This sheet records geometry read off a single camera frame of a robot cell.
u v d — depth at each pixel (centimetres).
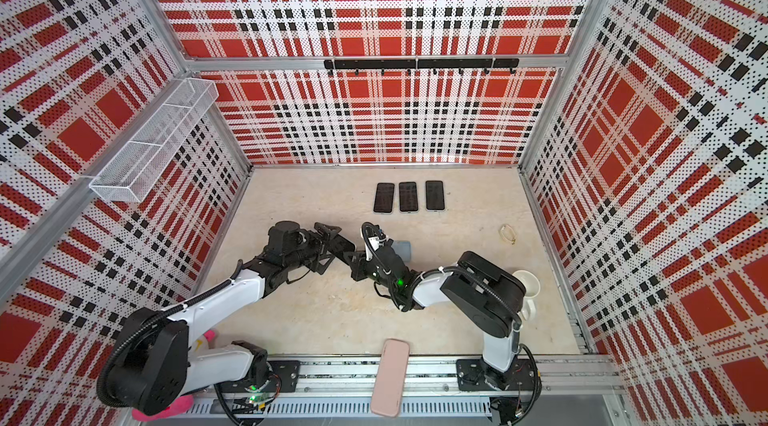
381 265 65
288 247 69
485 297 48
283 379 73
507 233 101
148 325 42
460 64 88
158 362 41
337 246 78
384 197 112
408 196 114
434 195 111
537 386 69
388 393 72
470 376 73
